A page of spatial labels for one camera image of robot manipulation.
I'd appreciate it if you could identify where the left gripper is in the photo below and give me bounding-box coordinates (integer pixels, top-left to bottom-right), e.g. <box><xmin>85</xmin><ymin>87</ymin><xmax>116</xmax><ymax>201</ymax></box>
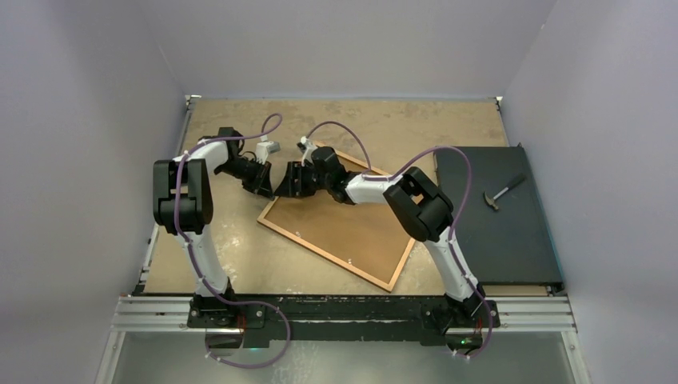
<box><xmin>216</xmin><ymin>158</ymin><xmax>274</xmax><ymax>201</ymax></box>

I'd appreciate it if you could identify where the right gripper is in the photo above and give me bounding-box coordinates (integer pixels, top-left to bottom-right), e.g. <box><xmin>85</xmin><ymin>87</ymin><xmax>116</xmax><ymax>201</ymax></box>
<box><xmin>275</xmin><ymin>162</ymin><xmax>332</xmax><ymax>198</ymax></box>

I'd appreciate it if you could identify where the wooden picture frame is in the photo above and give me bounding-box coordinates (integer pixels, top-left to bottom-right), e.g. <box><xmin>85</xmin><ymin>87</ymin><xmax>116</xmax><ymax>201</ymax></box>
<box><xmin>256</xmin><ymin>141</ymin><xmax>417</xmax><ymax>294</ymax></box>

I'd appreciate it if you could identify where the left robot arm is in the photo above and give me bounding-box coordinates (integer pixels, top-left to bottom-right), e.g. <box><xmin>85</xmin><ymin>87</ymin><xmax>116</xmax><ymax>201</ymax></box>
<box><xmin>153</xmin><ymin>127</ymin><xmax>273</xmax><ymax>327</ymax></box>

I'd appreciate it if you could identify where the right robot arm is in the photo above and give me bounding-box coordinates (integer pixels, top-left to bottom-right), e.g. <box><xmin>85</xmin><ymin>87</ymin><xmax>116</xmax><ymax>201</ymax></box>
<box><xmin>274</xmin><ymin>146</ymin><xmax>492</xmax><ymax>326</ymax></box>

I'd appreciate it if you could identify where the small hammer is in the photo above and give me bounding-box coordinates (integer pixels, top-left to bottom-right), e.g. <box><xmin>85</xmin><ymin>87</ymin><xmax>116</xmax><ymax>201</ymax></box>
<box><xmin>483</xmin><ymin>174</ymin><xmax>527</xmax><ymax>211</ymax></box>

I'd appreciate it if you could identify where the black mat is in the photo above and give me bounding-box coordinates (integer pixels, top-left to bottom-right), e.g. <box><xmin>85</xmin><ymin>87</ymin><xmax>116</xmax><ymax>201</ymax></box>
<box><xmin>434</xmin><ymin>146</ymin><xmax>564</xmax><ymax>291</ymax></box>

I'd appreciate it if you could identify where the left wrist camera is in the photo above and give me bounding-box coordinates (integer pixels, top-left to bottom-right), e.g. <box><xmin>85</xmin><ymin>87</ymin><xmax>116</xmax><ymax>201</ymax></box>
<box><xmin>254</xmin><ymin>135</ymin><xmax>281</xmax><ymax>164</ymax></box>

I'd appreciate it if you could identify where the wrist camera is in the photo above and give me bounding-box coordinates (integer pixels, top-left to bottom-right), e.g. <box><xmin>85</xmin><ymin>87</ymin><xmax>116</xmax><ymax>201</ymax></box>
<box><xmin>254</xmin><ymin>135</ymin><xmax>281</xmax><ymax>164</ymax></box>
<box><xmin>297</xmin><ymin>136</ymin><xmax>317</xmax><ymax>164</ymax></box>

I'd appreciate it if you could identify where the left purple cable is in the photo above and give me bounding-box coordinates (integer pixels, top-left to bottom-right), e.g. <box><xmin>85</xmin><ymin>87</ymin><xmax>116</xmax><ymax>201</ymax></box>
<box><xmin>173</xmin><ymin>112</ymin><xmax>293</xmax><ymax>371</ymax></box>

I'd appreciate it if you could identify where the purple cable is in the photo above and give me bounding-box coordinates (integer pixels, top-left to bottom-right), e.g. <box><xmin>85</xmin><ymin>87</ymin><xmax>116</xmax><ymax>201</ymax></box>
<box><xmin>304</xmin><ymin>120</ymin><xmax>495</xmax><ymax>362</ymax></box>
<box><xmin>173</xmin><ymin>112</ymin><xmax>293</xmax><ymax>371</ymax></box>

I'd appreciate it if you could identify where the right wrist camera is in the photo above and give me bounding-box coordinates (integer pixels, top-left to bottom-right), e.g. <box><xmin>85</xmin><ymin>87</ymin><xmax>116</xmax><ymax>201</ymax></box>
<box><xmin>297</xmin><ymin>136</ymin><xmax>317</xmax><ymax>164</ymax></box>

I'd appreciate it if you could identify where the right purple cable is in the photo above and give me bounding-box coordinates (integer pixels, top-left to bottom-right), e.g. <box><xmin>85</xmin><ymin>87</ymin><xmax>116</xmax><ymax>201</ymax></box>
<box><xmin>304</xmin><ymin>120</ymin><xmax>495</xmax><ymax>362</ymax></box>

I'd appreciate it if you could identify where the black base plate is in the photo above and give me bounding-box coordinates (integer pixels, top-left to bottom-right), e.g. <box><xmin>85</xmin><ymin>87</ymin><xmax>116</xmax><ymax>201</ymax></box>
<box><xmin>187</xmin><ymin>294</ymin><xmax>501</xmax><ymax>349</ymax></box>

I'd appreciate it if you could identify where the aluminium rail frame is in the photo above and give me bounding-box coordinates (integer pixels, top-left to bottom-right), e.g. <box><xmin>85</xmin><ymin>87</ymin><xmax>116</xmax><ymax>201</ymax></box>
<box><xmin>100</xmin><ymin>97</ymin><xmax>591</xmax><ymax>383</ymax></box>

